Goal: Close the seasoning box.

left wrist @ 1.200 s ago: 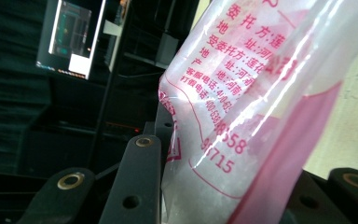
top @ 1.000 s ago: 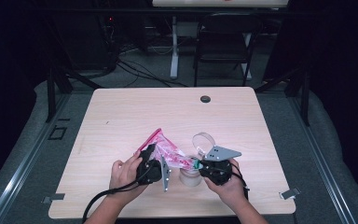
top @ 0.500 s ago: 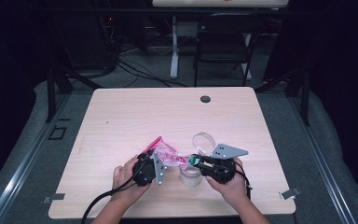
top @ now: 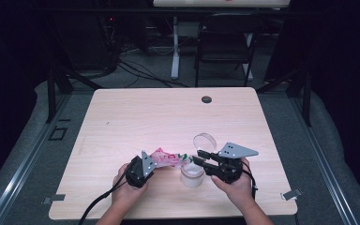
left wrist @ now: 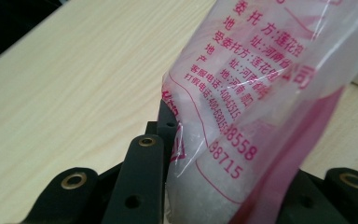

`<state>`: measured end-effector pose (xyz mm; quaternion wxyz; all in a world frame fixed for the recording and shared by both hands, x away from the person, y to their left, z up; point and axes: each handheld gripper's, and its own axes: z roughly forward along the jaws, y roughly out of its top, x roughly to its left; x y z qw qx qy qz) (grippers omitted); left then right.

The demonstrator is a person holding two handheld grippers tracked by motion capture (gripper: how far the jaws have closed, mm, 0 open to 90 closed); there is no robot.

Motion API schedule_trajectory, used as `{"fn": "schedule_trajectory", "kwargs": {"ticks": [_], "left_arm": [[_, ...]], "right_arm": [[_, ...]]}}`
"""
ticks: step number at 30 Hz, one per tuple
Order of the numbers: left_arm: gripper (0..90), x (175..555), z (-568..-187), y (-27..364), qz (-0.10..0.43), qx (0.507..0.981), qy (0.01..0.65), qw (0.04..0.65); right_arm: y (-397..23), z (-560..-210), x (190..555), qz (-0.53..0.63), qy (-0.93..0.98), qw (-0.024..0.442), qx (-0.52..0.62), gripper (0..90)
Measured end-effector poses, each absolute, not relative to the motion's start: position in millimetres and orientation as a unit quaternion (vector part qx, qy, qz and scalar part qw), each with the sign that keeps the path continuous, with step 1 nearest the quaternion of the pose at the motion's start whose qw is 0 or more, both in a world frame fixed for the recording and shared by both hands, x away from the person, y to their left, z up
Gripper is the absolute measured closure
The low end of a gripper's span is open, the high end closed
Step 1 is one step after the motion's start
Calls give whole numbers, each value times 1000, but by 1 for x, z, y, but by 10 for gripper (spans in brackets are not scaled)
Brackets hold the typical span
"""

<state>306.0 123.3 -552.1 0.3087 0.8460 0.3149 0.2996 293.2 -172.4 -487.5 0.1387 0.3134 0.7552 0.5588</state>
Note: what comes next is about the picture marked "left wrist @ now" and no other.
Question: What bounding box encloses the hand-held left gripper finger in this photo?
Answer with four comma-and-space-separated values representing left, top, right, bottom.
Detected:
145, 99, 182, 175

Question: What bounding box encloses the red and white plastic bag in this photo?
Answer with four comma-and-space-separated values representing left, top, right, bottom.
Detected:
161, 0, 358, 224

